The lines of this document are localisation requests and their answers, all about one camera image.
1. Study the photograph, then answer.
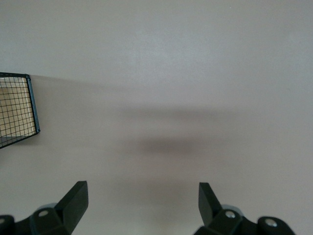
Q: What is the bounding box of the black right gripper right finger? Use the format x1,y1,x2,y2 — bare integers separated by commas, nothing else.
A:
194,182,296,235

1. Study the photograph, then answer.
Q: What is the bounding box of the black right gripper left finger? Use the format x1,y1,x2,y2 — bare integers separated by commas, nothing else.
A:
0,180,89,235

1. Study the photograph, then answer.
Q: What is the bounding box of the black wire mesh basket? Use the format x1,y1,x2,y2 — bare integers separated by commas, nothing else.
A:
0,71,41,150

